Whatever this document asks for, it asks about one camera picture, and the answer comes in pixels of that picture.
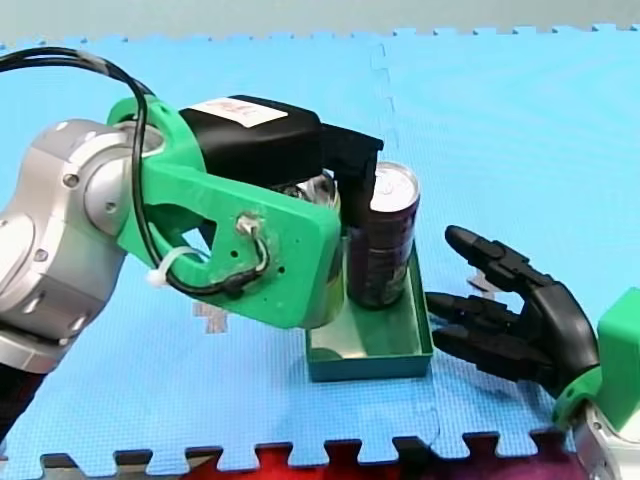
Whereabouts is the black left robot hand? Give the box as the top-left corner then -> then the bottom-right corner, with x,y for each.
178,94 -> 385,231

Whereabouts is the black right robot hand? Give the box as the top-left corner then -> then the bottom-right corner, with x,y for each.
425,224 -> 601,401

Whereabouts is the green drink can dark band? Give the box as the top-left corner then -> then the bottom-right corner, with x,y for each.
279,169 -> 347,330

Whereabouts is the dark purple drink can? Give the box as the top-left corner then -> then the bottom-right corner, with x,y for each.
346,162 -> 421,309

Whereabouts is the shallow green tray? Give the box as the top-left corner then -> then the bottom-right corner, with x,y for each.
305,237 -> 435,384

